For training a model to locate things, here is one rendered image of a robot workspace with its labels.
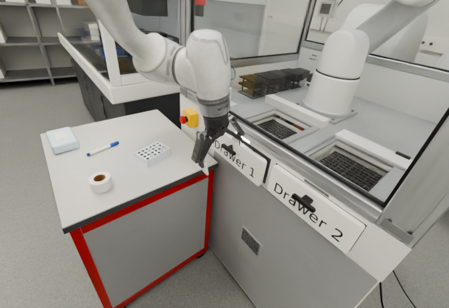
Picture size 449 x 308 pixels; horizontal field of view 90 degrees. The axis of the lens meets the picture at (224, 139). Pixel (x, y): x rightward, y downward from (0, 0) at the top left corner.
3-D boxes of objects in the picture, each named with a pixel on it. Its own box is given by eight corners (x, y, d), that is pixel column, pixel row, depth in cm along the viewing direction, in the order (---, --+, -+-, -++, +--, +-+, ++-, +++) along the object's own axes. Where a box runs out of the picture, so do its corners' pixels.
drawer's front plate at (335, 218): (346, 254, 60) (363, 228, 55) (266, 189, 79) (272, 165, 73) (349, 250, 61) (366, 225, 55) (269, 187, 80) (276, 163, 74)
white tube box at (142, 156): (147, 168, 91) (146, 160, 89) (134, 159, 95) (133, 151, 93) (170, 155, 100) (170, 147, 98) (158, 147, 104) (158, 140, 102)
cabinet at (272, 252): (299, 377, 98) (385, 288, 56) (182, 216, 163) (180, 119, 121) (382, 254, 152) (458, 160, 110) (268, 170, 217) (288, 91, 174)
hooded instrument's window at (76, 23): (109, 85, 124) (91, -14, 100) (59, 33, 236) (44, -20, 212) (254, 66, 188) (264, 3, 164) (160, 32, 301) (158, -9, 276)
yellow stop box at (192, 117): (189, 129, 105) (189, 115, 101) (181, 122, 109) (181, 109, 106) (198, 126, 108) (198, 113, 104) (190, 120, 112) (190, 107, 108)
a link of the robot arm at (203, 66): (238, 87, 62) (200, 79, 67) (236, 25, 52) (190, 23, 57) (219, 106, 55) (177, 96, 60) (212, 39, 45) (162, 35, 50)
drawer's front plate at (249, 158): (258, 187, 79) (264, 162, 73) (210, 147, 98) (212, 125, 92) (261, 185, 80) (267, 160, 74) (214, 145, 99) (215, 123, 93)
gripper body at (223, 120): (210, 121, 60) (214, 147, 66) (234, 109, 64) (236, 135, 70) (195, 111, 65) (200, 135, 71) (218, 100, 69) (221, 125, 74)
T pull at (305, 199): (313, 214, 61) (314, 210, 60) (290, 197, 66) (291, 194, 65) (320, 208, 63) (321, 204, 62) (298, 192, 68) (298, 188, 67)
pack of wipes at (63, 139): (80, 148, 98) (77, 139, 96) (54, 156, 93) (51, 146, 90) (71, 133, 107) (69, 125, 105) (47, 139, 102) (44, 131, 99)
